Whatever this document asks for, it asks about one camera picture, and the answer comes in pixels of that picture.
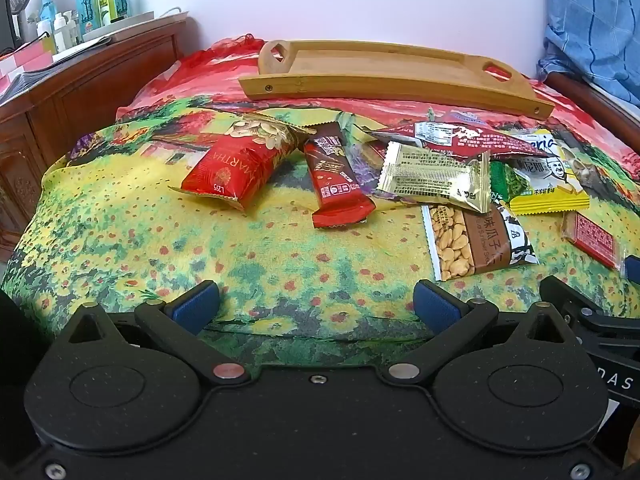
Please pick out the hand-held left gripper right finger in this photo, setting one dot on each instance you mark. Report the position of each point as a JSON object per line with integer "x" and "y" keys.
{"x": 435, "y": 307}

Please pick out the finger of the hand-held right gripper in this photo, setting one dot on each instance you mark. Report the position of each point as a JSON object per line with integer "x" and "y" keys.
{"x": 590, "y": 317}
{"x": 633, "y": 267}

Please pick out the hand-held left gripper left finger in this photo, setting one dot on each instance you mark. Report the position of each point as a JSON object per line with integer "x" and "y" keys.
{"x": 192, "y": 307}

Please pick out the small red clear-wrapped packet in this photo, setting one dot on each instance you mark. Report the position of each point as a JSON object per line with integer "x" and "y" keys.
{"x": 592, "y": 235}

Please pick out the brown sunflower seed packet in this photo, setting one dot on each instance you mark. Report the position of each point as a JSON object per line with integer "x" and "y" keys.
{"x": 475, "y": 240}

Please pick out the yellow snack packet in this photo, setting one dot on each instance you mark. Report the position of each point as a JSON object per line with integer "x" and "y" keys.
{"x": 545, "y": 195}

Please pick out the gold foil packet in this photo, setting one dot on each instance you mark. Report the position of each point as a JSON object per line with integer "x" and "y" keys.
{"x": 430, "y": 180}

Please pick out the red pumpkin seed packet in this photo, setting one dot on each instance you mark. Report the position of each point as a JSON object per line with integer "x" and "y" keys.
{"x": 235, "y": 170}

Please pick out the green snack packet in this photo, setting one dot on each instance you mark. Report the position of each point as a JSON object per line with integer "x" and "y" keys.
{"x": 502, "y": 180}

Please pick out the brown red chocolate bar packet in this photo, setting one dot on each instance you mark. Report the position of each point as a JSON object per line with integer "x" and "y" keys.
{"x": 335, "y": 185}

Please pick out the long dark red packet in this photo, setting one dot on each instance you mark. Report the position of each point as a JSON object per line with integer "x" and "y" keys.
{"x": 480, "y": 142}

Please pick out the wooden tray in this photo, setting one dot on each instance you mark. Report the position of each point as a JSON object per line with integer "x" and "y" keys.
{"x": 390, "y": 87}

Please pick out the person's right hand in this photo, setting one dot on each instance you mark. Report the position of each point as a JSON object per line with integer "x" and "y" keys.
{"x": 633, "y": 442}

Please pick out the printed landscape blanket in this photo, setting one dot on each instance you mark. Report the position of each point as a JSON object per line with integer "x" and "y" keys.
{"x": 150, "y": 240}

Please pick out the wooden cabinet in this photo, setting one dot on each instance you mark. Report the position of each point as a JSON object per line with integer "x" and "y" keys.
{"x": 100, "y": 95}

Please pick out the blue plaid cloth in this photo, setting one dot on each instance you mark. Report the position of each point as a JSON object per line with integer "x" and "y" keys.
{"x": 595, "y": 20}

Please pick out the stack of papers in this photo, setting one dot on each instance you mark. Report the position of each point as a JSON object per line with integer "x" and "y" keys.
{"x": 35, "y": 82}

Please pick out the white power strip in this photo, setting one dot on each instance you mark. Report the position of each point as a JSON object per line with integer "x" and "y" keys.
{"x": 120, "y": 24}

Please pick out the pink checked cloth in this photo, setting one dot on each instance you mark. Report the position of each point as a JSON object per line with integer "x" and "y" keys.
{"x": 25, "y": 57}

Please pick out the small white bottle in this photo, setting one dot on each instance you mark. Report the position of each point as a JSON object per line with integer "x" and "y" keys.
{"x": 44, "y": 30}
{"x": 60, "y": 32}

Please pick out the small teal spray bottle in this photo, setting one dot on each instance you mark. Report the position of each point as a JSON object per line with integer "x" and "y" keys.
{"x": 46, "y": 7}

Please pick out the wooden bed frame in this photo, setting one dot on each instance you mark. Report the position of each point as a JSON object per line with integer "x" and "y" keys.
{"x": 600, "y": 105}

